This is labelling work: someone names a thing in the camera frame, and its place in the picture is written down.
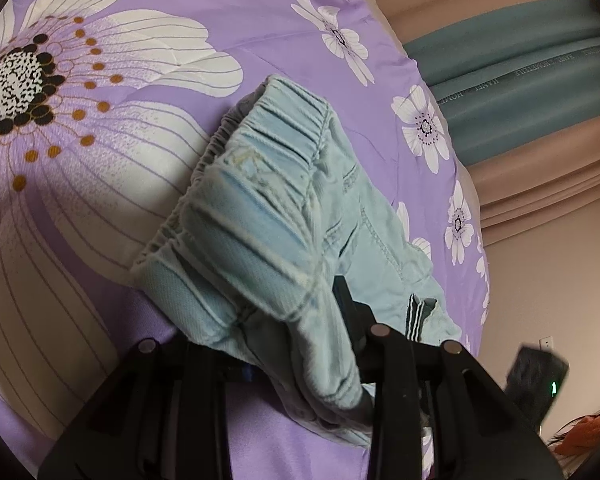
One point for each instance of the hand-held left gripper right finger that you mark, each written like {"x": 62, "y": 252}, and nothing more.
{"x": 352, "y": 317}

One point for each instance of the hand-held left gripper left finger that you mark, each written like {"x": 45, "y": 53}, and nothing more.
{"x": 180, "y": 410}

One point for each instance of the light green strawberry pants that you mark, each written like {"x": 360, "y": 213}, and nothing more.
{"x": 280, "y": 240}

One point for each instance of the black device with green light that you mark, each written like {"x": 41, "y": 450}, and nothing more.
{"x": 535, "y": 385}

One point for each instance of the pink curtain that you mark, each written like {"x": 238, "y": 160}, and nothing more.
{"x": 530, "y": 185}

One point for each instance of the orange cloth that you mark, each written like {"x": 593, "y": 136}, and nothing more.
{"x": 582, "y": 432}

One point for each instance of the teal curtain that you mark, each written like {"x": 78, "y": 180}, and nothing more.
{"x": 520, "y": 90}

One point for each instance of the purple floral blanket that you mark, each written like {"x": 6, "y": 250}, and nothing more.
{"x": 105, "y": 135}

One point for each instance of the white wall socket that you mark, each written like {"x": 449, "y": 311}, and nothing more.
{"x": 546, "y": 343}

